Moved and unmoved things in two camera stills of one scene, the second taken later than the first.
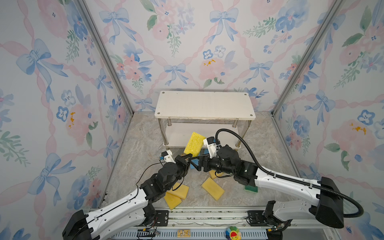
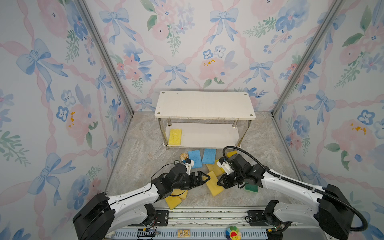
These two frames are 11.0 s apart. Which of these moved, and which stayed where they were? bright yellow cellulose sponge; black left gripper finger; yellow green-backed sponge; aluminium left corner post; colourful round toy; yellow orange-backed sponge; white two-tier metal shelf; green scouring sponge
Moved: bright yellow cellulose sponge; black left gripper finger
Stayed: yellow green-backed sponge; colourful round toy; green scouring sponge; white two-tier metal shelf; yellow orange-backed sponge; aluminium left corner post
